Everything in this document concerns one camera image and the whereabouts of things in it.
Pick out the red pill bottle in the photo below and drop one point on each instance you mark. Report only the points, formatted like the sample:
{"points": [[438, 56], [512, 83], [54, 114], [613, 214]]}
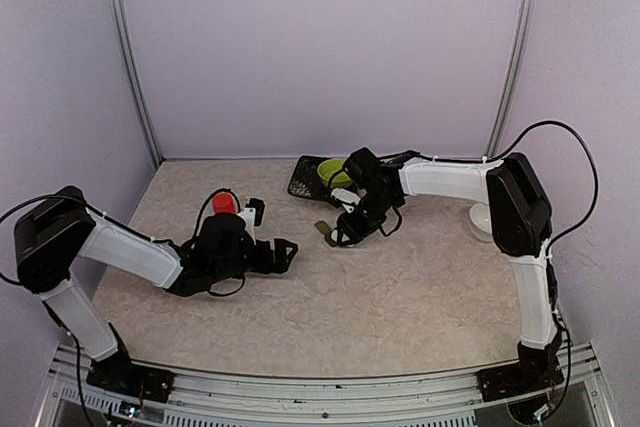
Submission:
{"points": [[224, 203]]}

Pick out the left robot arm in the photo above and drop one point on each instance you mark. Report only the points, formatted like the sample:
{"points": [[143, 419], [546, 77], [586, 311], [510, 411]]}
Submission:
{"points": [[56, 229]]}

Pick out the lime green bowl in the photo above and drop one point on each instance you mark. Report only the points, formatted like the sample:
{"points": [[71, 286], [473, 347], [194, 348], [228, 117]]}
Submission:
{"points": [[332, 174]]}

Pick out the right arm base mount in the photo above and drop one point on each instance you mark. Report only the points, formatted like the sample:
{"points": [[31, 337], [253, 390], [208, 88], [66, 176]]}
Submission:
{"points": [[517, 379]]}

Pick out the right aluminium corner post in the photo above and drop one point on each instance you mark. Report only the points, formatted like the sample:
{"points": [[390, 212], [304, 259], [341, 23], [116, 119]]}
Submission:
{"points": [[514, 64]]}

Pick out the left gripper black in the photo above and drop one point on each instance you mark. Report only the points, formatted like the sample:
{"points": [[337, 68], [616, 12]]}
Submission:
{"points": [[280, 263]]}

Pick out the black patterned tray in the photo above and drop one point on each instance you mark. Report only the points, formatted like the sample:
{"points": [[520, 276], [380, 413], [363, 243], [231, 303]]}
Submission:
{"points": [[305, 182]]}

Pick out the green pill organizer box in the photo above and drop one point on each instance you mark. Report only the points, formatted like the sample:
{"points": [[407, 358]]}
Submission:
{"points": [[325, 229]]}

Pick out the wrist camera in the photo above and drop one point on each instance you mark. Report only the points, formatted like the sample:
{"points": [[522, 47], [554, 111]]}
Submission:
{"points": [[248, 214], [347, 199]]}

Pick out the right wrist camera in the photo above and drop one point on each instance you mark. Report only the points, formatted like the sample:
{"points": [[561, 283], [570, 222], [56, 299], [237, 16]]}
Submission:
{"points": [[347, 199]]}

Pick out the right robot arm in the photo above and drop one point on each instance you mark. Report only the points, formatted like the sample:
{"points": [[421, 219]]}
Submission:
{"points": [[508, 190]]}

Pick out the left aluminium corner post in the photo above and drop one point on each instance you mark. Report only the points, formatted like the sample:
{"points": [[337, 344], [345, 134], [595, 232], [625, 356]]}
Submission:
{"points": [[133, 79]]}

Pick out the white bottle lid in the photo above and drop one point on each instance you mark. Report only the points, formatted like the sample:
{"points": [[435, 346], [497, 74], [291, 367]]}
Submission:
{"points": [[480, 222]]}

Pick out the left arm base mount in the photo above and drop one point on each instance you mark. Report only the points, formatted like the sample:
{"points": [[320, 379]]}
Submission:
{"points": [[130, 379]]}

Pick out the aluminium corner post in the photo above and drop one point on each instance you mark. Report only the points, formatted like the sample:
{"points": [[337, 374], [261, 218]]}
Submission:
{"points": [[133, 79], [514, 64]]}

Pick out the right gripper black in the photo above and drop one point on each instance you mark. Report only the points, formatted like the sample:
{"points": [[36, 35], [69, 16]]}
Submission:
{"points": [[354, 232]]}

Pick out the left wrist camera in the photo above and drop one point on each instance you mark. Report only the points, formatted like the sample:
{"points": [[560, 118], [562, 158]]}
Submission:
{"points": [[248, 214]]}

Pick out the aluminium front frame rail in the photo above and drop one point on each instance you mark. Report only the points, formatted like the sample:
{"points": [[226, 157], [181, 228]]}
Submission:
{"points": [[206, 398]]}

